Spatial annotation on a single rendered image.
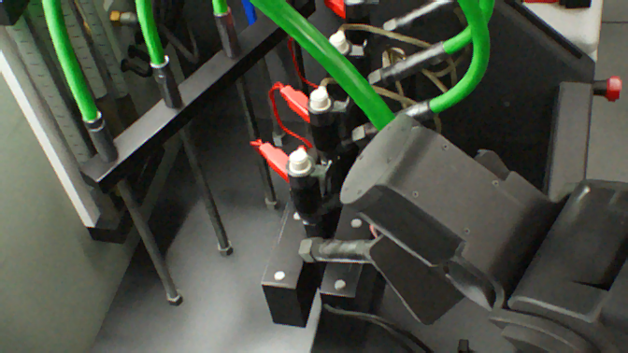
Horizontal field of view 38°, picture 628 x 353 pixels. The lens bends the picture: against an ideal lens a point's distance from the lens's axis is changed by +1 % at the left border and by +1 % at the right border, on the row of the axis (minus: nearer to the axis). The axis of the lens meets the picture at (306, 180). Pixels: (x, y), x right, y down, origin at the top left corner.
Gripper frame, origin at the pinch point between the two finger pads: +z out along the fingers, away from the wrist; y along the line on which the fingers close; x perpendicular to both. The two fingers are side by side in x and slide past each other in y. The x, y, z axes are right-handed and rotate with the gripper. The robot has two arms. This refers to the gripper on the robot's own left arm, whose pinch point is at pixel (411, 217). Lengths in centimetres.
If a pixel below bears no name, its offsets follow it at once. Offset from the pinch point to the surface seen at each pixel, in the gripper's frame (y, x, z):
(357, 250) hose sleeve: 4.1, 1.2, 5.8
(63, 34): 11.2, -25.8, 18.8
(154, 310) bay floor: 24, 4, 48
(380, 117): -1.0, -8.8, -7.4
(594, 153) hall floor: -69, 64, 141
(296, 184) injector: 3.3, -2.7, 20.5
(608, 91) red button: -42, 22, 54
